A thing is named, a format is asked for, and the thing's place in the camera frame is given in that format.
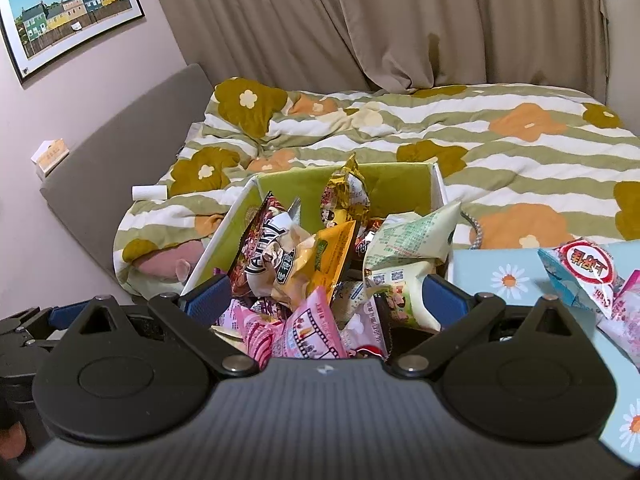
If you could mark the grey upholstered headboard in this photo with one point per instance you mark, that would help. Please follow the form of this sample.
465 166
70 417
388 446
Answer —
115 150

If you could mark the green white cartoon snack packet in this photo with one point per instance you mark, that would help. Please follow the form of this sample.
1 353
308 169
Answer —
400 295

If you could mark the pink striped snack packet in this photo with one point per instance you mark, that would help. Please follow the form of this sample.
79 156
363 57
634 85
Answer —
250 332

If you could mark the framed wall poster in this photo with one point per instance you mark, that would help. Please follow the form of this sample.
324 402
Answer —
65 10

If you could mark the yellow snack packet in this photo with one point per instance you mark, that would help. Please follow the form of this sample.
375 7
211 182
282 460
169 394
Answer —
330 255

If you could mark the person's left hand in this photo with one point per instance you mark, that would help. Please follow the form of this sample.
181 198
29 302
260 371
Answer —
10 439

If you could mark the light blue red-circle snack packet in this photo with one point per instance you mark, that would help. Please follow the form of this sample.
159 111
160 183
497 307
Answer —
582 270

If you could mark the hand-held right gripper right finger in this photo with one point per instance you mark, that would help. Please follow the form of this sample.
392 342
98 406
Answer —
445 300

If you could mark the pale pink snack packet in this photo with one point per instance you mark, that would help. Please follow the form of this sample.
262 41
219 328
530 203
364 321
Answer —
622 310

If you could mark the white pink snack packet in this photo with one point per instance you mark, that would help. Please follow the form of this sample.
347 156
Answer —
367 332

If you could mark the pale green snack packet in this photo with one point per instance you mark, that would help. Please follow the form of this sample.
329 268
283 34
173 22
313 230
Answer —
415 235

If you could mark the small white cylinder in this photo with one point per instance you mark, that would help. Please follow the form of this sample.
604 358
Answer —
148 193

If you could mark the floral striped blanket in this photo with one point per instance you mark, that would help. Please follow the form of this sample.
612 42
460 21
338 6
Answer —
525 170

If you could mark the pink cartoon snack packet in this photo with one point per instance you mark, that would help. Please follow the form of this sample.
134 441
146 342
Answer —
310 330

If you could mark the green cardboard box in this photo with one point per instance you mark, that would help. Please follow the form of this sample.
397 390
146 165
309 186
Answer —
395 185

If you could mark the gold snack packet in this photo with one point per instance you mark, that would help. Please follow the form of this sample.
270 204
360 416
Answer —
345 195

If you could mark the red black snack packet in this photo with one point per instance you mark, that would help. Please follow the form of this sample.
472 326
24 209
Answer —
262 245

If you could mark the small white cardboard box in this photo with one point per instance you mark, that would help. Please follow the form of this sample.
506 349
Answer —
50 155

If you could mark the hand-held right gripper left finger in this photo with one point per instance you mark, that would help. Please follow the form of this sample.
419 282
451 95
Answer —
210 292

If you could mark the beige curtain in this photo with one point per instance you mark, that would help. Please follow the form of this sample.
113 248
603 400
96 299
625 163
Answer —
350 20

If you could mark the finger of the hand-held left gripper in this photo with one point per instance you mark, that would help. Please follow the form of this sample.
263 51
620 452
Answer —
60 316

